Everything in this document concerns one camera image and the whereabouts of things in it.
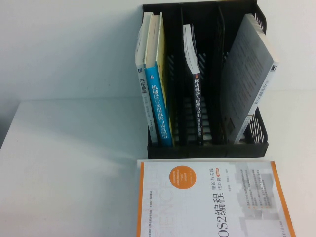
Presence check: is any white spine paperback book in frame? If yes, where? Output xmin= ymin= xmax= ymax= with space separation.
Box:
xmin=134 ymin=11 xmax=159 ymax=144

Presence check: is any black spine robotics book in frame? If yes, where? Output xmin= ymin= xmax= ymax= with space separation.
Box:
xmin=182 ymin=23 xmax=205 ymax=146

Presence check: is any grey cover leaning book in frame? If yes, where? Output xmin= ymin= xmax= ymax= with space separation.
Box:
xmin=219 ymin=13 xmax=281 ymax=145

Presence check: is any white and orange ROS2 book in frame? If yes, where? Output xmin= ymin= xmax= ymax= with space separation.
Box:
xmin=136 ymin=159 xmax=297 ymax=237

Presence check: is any yellow book with blue spine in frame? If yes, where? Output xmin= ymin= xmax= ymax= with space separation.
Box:
xmin=143 ymin=12 xmax=175 ymax=148

